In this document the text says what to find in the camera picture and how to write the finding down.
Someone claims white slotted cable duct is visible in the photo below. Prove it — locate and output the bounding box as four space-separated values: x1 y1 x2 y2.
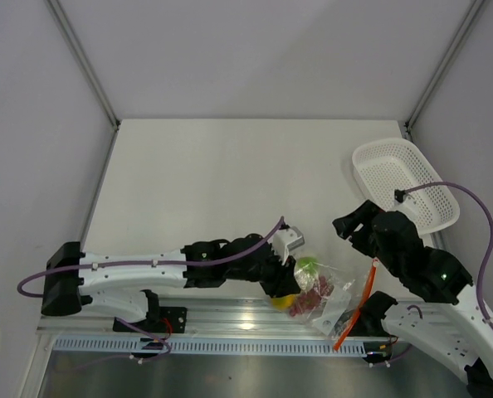
53 335 367 358

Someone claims yellow green mango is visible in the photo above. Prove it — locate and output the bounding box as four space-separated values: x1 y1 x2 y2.
271 294 296 311

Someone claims white cauliflower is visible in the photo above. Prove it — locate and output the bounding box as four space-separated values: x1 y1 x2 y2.
294 256 318 291

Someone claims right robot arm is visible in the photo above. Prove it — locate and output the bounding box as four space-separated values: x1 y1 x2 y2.
332 200 493 397

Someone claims clear orange zip bag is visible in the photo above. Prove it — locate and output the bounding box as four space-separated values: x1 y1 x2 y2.
285 259 378 349

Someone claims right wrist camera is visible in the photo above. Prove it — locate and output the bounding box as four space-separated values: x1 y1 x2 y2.
392 189 419 224

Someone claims white perforated plastic basket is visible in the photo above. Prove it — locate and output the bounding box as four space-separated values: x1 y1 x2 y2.
352 138 460 235

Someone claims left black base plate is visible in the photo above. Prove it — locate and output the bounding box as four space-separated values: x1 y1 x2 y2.
158 307 188 334

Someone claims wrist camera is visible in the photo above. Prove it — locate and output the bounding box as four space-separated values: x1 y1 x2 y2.
392 189 419 224
271 226 305 264

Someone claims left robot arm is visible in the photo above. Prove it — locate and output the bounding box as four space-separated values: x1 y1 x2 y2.
41 228 305 332

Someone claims red grape bunch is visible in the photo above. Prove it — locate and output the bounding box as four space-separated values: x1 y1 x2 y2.
289 275 334 317

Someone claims aluminium mounting rail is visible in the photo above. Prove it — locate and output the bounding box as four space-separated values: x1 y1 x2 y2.
37 296 409 342

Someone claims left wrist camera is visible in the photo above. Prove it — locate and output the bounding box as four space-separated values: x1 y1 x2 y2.
271 226 305 264

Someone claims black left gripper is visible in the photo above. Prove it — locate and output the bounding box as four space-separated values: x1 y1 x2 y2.
226 244 300 299

